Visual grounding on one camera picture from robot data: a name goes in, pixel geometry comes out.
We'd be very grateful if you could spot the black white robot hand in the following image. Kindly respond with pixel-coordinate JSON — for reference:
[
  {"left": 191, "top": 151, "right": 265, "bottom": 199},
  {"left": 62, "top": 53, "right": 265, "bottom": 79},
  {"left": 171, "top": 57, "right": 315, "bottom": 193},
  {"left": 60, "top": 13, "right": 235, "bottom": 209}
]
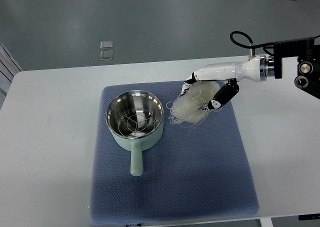
[{"left": 181, "top": 55, "right": 267, "bottom": 110}]

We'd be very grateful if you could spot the white vermicelli nest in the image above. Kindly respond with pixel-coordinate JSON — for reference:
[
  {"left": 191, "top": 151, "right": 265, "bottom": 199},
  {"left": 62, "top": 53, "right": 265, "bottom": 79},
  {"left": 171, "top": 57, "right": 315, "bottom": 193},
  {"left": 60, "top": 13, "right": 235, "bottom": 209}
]
[{"left": 166, "top": 81, "right": 220, "bottom": 128}]

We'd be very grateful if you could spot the mint green pot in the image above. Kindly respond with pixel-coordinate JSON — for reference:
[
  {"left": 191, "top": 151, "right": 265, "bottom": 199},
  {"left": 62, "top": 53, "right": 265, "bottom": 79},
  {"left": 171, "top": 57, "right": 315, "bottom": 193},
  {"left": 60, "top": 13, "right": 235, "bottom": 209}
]
[{"left": 105, "top": 90, "right": 164, "bottom": 177}]

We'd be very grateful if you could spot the blue textured mat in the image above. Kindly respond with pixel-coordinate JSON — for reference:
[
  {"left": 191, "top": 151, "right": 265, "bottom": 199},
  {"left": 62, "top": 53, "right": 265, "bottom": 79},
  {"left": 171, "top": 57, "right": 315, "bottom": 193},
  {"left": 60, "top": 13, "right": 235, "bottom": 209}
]
[{"left": 89, "top": 81, "right": 259, "bottom": 226}]

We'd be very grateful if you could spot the upper floor metal plate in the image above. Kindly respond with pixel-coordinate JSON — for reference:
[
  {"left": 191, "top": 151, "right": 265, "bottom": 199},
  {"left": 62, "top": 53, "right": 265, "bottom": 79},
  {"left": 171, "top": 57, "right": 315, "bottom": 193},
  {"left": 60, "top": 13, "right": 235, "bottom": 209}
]
[{"left": 100, "top": 40, "right": 113, "bottom": 50}]

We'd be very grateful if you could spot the white table leg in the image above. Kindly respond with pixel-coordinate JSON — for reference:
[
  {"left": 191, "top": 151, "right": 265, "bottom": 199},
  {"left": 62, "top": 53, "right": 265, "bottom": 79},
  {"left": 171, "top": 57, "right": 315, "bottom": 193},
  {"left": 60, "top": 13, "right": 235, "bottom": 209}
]
[{"left": 259, "top": 217, "right": 273, "bottom": 227}]

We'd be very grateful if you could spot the person in white trousers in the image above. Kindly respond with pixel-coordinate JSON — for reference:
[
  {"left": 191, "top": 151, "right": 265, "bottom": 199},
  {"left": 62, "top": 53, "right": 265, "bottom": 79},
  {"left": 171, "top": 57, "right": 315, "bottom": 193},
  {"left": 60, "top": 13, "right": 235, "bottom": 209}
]
[{"left": 0, "top": 43, "right": 23, "bottom": 106}]

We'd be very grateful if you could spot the wire steaming rack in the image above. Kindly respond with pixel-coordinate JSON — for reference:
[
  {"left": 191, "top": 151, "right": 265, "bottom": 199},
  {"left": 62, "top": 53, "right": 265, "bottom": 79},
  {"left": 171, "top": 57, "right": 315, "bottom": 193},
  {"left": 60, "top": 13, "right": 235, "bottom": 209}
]
[{"left": 117, "top": 107, "right": 159, "bottom": 136}]

